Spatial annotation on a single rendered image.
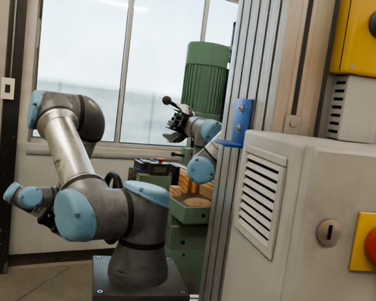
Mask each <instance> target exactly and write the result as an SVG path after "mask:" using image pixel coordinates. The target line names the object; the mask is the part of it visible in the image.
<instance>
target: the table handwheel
mask: <svg viewBox="0 0 376 301"><path fill-rule="evenodd" d="M112 179H113V186H112V189H122V188H123V184H122V180H121V178H120V176H119V174H118V173H117V172H115V171H110V172H109V173H107V175H106V177H105V178H104V180H105V181H106V183H107V185H108V187H109V185H110V182H111V180H112ZM117 240H118V238H114V239H104V241H105V242H106V243H107V244H109V245H113V244H115V243H116V242H117Z"/></svg>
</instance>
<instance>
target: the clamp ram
mask: <svg viewBox="0 0 376 301"><path fill-rule="evenodd" d="M169 164H170V167H169V175H170V176H172V179H171V185H172V186H178V179H179V174H180V167H179V166H177V165H175V164H173V163H169Z"/></svg>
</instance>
